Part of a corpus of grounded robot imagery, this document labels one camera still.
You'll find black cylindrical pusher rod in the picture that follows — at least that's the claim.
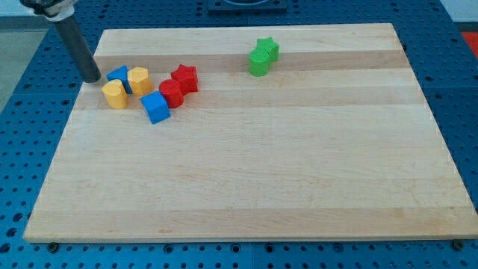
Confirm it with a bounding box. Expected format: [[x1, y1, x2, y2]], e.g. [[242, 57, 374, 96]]
[[53, 16, 102, 83]]

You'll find yellow hexagon block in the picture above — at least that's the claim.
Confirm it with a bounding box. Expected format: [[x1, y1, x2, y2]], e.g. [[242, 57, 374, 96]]
[[127, 67, 154, 96]]

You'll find blue triangle block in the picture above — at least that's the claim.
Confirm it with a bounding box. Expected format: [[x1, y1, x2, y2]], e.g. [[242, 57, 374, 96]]
[[107, 65, 133, 94]]

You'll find red star block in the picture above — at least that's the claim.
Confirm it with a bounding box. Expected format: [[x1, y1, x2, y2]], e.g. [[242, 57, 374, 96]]
[[170, 64, 199, 95]]

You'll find wooden board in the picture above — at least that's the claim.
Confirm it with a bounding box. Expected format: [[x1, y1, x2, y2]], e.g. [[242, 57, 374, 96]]
[[24, 23, 477, 243]]

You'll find yellow heart block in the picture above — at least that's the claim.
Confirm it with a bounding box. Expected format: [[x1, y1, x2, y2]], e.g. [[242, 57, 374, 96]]
[[102, 79, 128, 109]]

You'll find blue cube block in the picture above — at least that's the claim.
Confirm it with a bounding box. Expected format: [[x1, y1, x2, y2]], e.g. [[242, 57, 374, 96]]
[[140, 91, 170, 124]]

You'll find green cylinder block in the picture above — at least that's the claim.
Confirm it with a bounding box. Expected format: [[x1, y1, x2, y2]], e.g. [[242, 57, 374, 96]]
[[249, 49, 270, 77]]

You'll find green star block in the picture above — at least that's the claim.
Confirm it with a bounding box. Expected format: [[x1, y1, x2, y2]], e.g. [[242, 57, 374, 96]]
[[256, 37, 279, 62]]

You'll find red cylinder block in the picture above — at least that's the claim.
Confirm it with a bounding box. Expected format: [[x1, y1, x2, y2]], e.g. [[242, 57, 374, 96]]
[[158, 78, 184, 108]]

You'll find robot arm end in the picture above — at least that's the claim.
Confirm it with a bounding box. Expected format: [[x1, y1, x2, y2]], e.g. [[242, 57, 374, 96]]
[[19, 0, 78, 22]]

